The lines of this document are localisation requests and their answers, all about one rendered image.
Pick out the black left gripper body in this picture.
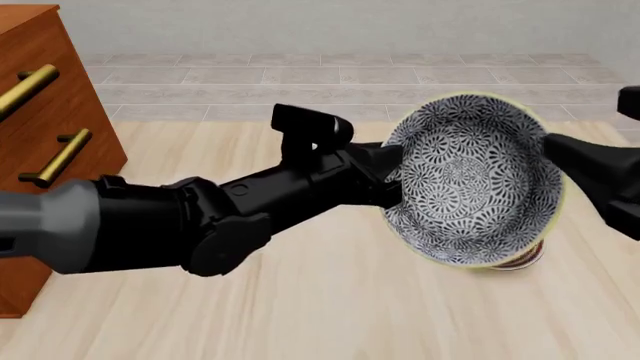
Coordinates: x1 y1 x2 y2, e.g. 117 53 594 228
340 143 397 207

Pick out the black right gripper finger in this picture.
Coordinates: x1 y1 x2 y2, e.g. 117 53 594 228
541 132 601 181

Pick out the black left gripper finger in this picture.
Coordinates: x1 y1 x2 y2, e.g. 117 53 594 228
372 143 404 163
381 175 404 207

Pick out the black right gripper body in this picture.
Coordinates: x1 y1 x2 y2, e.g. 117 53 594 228
597 143 640 242

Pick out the black white patterned bowl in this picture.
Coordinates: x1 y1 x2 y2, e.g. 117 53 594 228
378 90 567 272

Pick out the wooden cabinet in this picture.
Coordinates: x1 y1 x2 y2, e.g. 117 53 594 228
0 3 129 320

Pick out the plate with red rings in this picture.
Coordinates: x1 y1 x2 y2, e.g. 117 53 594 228
487 239 547 272

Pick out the wooden drawer with short handle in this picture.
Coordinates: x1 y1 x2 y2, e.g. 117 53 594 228
0 100 127 192

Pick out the short brass drawer handle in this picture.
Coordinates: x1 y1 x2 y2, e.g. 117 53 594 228
18 127 94 189

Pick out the wooden drawer with long handle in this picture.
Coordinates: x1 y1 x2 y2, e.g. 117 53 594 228
0 21 104 129

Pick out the long brass drawer handle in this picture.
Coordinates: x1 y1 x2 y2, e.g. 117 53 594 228
0 63 61 123

